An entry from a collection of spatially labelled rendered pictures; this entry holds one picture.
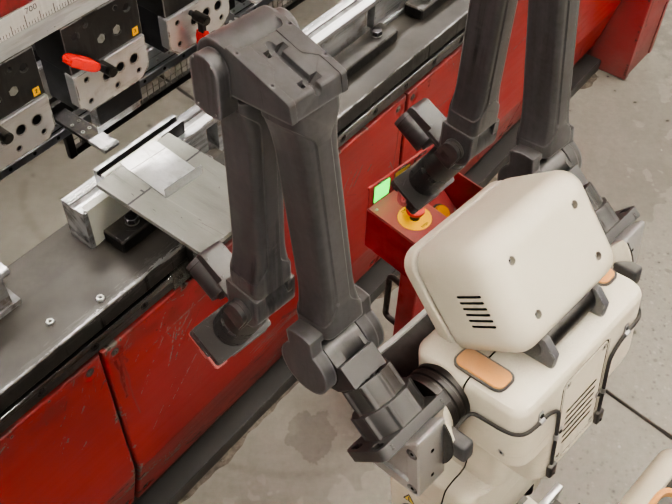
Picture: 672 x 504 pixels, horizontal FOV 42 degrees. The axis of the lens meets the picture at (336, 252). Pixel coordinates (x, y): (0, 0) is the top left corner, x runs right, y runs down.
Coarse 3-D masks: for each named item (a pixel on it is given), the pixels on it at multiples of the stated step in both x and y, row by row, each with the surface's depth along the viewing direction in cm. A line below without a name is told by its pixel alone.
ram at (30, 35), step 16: (0, 0) 118; (16, 0) 121; (32, 0) 123; (80, 0) 130; (96, 0) 132; (0, 16) 120; (48, 16) 126; (64, 16) 129; (80, 16) 131; (32, 32) 125; (48, 32) 128; (0, 48) 122; (16, 48) 125
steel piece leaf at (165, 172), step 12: (156, 156) 161; (168, 156) 161; (144, 168) 159; (156, 168) 159; (168, 168) 159; (180, 168) 159; (192, 168) 159; (144, 180) 157; (156, 180) 157; (168, 180) 157; (180, 180) 155; (192, 180) 157; (168, 192) 154
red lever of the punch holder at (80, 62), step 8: (64, 56) 129; (72, 56) 129; (80, 56) 131; (72, 64) 129; (80, 64) 130; (88, 64) 132; (96, 64) 133; (104, 64) 136; (104, 72) 136; (112, 72) 136
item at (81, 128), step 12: (48, 96) 166; (60, 108) 168; (72, 108) 170; (60, 120) 166; (72, 120) 166; (84, 120) 167; (72, 132) 165; (84, 132) 164; (96, 132) 164; (96, 144) 162; (108, 144) 162
